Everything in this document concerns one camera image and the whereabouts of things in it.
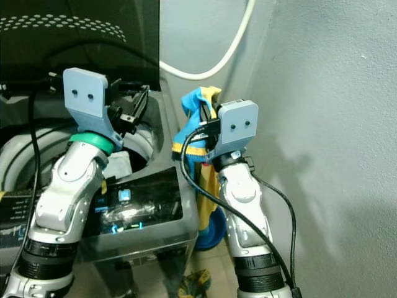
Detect blue and yellow garment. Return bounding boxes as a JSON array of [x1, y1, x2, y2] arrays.
[[172, 86, 224, 224]]

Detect grey-blue left wrist camera mount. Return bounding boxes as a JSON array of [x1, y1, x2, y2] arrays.
[[63, 67, 115, 138]]

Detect white water hose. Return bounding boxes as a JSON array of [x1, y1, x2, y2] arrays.
[[159, 0, 256, 81]]

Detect grey-blue right wrist camera mount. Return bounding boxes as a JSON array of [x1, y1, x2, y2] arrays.
[[214, 99, 259, 161]]

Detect grey top-load washing machine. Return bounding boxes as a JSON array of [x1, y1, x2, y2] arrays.
[[0, 81, 199, 274]]

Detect blue plastic bucket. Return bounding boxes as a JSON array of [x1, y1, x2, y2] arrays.
[[192, 205, 227, 251]]

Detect grey-blue wrist camera mount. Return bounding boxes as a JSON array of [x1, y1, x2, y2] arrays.
[[214, 99, 259, 161], [63, 67, 115, 138]]

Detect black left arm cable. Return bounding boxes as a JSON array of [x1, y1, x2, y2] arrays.
[[3, 74, 63, 298]]

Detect dark washing machine lid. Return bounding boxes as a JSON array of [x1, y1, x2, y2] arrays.
[[0, 0, 160, 91]]

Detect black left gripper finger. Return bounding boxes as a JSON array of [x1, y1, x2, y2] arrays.
[[136, 86, 151, 122]]

